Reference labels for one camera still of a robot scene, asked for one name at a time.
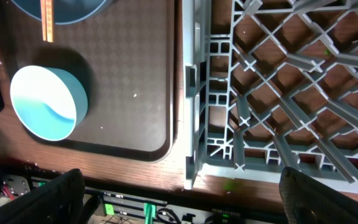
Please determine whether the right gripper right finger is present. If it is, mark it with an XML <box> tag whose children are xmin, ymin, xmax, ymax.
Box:
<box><xmin>279</xmin><ymin>167</ymin><xmax>358</xmax><ymax>224</ymax></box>

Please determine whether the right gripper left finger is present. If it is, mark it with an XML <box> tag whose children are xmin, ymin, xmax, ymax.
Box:
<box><xmin>0</xmin><ymin>169</ymin><xmax>85</xmax><ymax>223</ymax></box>

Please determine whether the light blue rice bowl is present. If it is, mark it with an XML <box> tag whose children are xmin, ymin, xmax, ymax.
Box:
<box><xmin>10</xmin><ymin>65</ymin><xmax>88</xmax><ymax>141</ymax></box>

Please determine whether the grey dishwasher rack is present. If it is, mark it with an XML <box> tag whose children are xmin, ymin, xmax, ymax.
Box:
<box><xmin>181</xmin><ymin>1</ymin><xmax>358</xmax><ymax>194</ymax></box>

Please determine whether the brown serving tray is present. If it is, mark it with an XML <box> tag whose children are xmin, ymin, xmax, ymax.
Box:
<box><xmin>0</xmin><ymin>0</ymin><xmax>175</xmax><ymax>162</ymax></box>

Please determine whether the dark blue plate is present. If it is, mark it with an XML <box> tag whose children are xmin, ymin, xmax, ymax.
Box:
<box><xmin>12</xmin><ymin>0</ymin><xmax>113</xmax><ymax>25</ymax></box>

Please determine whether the right wooden chopstick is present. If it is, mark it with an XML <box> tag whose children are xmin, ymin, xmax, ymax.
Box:
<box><xmin>45</xmin><ymin>0</ymin><xmax>55</xmax><ymax>42</ymax></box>

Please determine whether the wooden chopstick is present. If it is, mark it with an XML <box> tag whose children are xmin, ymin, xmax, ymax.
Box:
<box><xmin>40</xmin><ymin>0</ymin><xmax>47</xmax><ymax>41</ymax></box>
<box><xmin>45</xmin><ymin>0</ymin><xmax>55</xmax><ymax>42</ymax></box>

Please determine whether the left wooden chopstick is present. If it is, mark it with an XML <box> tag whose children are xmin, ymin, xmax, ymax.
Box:
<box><xmin>40</xmin><ymin>0</ymin><xmax>47</xmax><ymax>41</ymax></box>

